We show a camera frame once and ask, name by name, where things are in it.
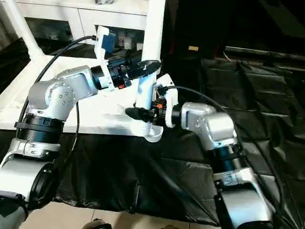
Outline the white plastic table leg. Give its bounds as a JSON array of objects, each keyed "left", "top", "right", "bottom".
[
  {"left": 132, "top": 0, "right": 167, "bottom": 138},
  {"left": 4, "top": 0, "right": 46, "bottom": 64}
]

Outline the white plastic table top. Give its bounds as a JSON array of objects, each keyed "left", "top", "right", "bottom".
[{"left": 0, "top": 54, "right": 164, "bottom": 144}]

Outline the black table mat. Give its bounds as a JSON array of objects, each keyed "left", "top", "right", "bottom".
[{"left": 0, "top": 35, "right": 305, "bottom": 227}]

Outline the white glass-door cabinet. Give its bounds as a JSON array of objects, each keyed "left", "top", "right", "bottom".
[{"left": 13, "top": 0, "right": 149, "bottom": 52}]

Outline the dark long bar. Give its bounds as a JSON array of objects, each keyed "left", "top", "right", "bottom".
[{"left": 224, "top": 46, "right": 305, "bottom": 63}]

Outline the black left camera cable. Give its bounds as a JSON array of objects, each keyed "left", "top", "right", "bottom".
[{"left": 17, "top": 35, "right": 99, "bottom": 172}]

